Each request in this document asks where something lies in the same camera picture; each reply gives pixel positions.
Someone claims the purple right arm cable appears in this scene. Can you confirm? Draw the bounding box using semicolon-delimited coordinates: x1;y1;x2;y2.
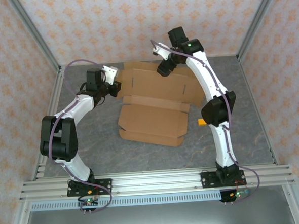
149;33;261;209

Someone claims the long aluminium mounting rail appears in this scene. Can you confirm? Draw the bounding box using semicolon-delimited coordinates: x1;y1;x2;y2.
18;162;296;202

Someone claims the aluminium frame post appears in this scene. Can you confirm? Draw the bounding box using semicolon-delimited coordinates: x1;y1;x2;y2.
6;0;63;76
233;0;286;61

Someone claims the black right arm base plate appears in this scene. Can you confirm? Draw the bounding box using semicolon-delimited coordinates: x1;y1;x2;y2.
200;169;247;190

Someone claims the brown cardboard paper box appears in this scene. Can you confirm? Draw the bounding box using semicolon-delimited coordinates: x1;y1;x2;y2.
113;57;205;151

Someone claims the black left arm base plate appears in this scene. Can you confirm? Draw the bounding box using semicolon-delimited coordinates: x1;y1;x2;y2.
65;178;114;198

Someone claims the aluminium frame leg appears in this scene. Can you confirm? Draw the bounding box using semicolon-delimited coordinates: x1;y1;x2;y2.
282;183;299;224
6;200;32;224

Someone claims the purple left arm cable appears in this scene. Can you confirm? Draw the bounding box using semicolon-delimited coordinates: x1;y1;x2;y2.
43;58;114;215

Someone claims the aluminium table side rail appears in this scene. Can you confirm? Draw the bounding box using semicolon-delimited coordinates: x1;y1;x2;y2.
237;53;280;168
24;66;73;180

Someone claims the small green-lit controller board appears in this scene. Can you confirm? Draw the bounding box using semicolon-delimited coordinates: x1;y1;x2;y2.
229;188;251;199
77;195;100;208

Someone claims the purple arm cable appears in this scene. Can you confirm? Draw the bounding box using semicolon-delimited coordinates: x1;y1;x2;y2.
43;58;114;215
149;33;261;209

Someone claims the grey metal shelf panel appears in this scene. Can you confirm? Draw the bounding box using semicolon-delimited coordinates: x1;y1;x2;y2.
21;195;298;224

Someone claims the grey slotted cable duct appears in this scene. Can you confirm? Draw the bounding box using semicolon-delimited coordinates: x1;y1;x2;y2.
30;191;223;213

